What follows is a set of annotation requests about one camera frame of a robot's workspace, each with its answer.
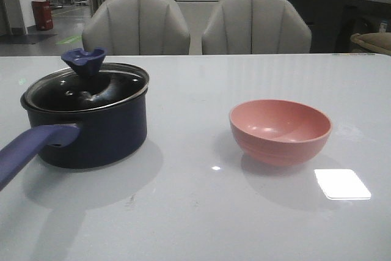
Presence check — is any tan sofa cushion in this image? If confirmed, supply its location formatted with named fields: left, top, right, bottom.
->
left=350, top=32, right=391, bottom=56

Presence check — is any pink plastic bowl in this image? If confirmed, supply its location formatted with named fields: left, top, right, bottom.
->
left=229, top=99, right=332, bottom=166

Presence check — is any right grey upholstered chair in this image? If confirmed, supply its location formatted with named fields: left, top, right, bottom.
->
left=201, top=0, right=312, bottom=55

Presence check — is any dark blue saucepan purple handle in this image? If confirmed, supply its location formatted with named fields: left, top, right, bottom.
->
left=0, top=62, right=150, bottom=191

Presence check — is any dark side table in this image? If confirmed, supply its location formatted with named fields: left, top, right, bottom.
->
left=335, top=0, right=390, bottom=53

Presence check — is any red trash bin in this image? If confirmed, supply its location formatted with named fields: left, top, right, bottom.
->
left=31, top=0, right=53, bottom=31

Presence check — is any glass lid with blue knob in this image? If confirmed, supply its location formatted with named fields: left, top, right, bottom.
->
left=21, top=47, right=150, bottom=113

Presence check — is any grey upholstered chair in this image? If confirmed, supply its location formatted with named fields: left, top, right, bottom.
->
left=82, top=0, right=191, bottom=56
left=201, top=0, right=312, bottom=55

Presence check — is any left grey upholstered chair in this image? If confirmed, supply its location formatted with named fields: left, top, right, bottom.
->
left=82, top=0, right=191, bottom=56

